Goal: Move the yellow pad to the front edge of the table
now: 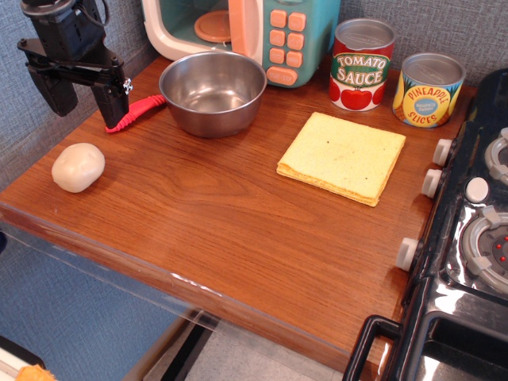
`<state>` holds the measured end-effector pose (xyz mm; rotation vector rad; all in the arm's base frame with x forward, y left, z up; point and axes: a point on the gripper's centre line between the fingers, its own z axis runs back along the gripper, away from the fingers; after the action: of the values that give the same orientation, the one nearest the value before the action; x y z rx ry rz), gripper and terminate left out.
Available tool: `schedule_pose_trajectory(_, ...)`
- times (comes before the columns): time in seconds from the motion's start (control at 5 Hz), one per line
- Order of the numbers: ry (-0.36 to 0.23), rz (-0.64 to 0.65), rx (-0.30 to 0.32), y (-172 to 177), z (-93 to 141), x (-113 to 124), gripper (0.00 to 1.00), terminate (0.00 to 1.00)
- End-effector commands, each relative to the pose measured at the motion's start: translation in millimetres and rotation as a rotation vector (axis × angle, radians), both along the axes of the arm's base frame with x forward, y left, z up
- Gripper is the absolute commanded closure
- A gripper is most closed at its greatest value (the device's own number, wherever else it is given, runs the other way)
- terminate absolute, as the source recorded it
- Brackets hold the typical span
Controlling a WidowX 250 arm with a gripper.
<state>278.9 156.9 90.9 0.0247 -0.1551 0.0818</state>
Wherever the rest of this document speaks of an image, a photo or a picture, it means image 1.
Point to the orange fuzzy object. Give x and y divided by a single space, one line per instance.
34 373

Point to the grey stove knob front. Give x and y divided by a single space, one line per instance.
406 253

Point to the yellow cloth pad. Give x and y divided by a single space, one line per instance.
346 158

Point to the black oven door handle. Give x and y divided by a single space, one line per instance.
374 326

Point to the teal toy microwave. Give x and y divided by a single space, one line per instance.
289 39

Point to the red ribbed pot handle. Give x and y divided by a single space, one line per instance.
136 110

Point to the black toy stove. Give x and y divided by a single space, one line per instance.
454 320

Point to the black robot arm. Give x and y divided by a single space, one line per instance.
85 76

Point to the grey stove knob rear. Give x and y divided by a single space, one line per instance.
441 151

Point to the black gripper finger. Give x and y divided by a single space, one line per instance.
113 104
58 93

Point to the stainless steel pot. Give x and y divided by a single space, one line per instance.
213 94

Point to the grey stove knob middle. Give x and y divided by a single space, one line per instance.
431 182

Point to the grey stove knob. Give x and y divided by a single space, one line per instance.
406 253
441 151
431 182

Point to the beige toy potato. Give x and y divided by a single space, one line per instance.
77 167

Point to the orange microwave turntable plate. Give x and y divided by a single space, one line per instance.
214 27

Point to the pineapple slices can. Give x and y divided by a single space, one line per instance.
428 88

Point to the tomato sauce can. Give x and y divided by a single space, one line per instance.
361 59

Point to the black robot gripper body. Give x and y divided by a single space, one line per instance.
77 37

